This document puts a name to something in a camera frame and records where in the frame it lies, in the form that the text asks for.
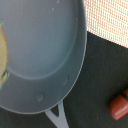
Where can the black tablecloth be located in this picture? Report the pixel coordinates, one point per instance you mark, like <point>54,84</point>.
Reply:
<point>76,94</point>

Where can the reddish brown toy sausage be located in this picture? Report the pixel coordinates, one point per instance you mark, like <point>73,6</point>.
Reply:
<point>119,105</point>

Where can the grey toy frying pan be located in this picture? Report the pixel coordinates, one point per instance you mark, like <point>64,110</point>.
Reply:
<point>47,44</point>

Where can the beige woven placemat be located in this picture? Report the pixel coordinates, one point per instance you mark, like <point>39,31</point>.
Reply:
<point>108,19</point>

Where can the teal padded gripper finger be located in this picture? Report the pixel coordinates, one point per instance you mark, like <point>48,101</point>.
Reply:
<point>3,57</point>

